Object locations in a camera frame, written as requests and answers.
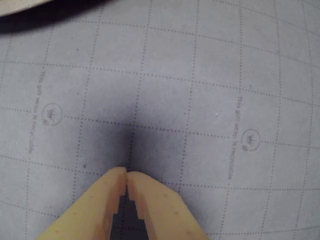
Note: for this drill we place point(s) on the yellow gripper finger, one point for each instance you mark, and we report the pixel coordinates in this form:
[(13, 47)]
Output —
[(87, 207), (165, 212)]

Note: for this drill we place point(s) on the round wooden bowl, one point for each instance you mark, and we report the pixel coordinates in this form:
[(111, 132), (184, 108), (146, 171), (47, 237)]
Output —
[(15, 6)]

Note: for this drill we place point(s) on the gridded gift wrap paper sheet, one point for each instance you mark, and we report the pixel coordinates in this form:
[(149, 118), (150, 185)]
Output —
[(187, 87)]

